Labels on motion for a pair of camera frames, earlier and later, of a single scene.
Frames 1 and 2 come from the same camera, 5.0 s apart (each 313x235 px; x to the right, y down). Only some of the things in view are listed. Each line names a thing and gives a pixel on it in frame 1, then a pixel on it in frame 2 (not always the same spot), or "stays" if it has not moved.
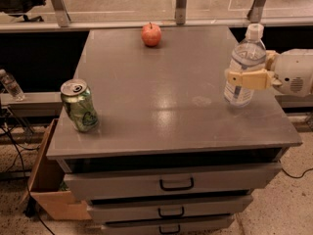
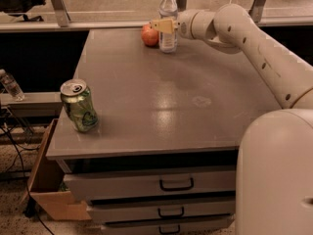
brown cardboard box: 46,187 stays
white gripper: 292,70 → 184,25
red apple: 151,34 stays
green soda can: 79,106 stays
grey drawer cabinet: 168,155 stays
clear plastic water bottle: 248,56 → 168,41
